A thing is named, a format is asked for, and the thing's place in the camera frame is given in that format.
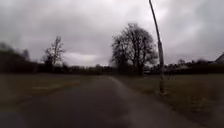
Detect distant row of trees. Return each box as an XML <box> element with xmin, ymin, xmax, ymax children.
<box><xmin>0</xmin><ymin>42</ymin><xmax>224</xmax><ymax>76</ymax></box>

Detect building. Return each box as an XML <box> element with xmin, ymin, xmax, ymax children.
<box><xmin>214</xmin><ymin>52</ymin><xmax>224</xmax><ymax>65</ymax></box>

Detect grey lamp pole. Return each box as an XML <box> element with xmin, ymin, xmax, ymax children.
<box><xmin>148</xmin><ymin>0</ymin><xmax>167</xmax><ymax>95</ymax></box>

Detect dark asphalt road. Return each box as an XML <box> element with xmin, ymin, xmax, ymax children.
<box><xmin>0</xmin><ymin>75</ymin><xmax>205</xmax><ymax>128</ymax></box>

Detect large bare tree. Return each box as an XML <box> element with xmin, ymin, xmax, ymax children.
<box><xmin>110</xmin><ymin>22</ymin><xmax>160</xmax><ymax>76</ymax></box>

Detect dull grass field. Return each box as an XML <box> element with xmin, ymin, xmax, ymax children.
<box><xmin>111</xmin><ymin>73</ymin><xmax>224</xmax><ymax>128</ymax></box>
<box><xmin>0</xmin><ymin>73</ymin><xmax>101</xmax><ymax>112</ymax></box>

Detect small bare tree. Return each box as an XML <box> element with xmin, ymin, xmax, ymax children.
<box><xmin>42</xmin><ymin>35</ymin><xmax>66</xmax><ymax>73</ymax></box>

